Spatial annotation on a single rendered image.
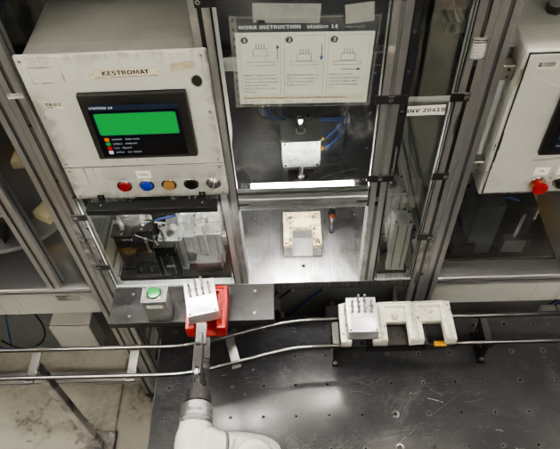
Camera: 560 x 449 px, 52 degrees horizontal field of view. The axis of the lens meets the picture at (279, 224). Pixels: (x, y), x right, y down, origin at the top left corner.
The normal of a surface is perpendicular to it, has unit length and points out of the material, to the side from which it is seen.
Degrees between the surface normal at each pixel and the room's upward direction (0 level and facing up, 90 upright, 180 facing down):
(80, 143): 90
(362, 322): 0
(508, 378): 0
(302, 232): 90
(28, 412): 0
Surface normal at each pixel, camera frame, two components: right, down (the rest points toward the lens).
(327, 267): -0.04, -0.63
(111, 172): 0.01, 0.77
